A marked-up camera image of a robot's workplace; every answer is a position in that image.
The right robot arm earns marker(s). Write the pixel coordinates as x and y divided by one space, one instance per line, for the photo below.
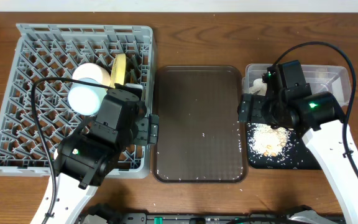
318 119

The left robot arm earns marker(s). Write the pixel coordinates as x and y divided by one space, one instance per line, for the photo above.
92 151

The blue bowl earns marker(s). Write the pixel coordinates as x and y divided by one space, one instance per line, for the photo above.
86 100

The white tissue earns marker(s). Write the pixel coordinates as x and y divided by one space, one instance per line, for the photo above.
258 87

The pile of rice and nuts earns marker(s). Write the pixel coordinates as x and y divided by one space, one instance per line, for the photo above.
266 141

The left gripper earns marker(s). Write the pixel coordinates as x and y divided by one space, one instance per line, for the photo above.
148 129

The black equipment at table edge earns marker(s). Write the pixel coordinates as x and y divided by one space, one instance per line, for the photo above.
104 214

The black waste tray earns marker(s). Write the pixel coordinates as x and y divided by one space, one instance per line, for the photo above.
294 156

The grey dishwasher rack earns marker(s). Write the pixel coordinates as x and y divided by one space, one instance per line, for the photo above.
53 52

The brown serving tray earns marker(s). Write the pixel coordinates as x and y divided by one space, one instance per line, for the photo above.
200 139

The white bowl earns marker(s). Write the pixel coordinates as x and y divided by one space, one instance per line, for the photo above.
92 71

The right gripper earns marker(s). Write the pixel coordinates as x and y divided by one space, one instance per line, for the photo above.
257 102

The yellow plate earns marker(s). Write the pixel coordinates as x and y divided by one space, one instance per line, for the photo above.
118 71

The clear plastic waste bin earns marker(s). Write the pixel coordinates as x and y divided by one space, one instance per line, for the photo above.
334 79

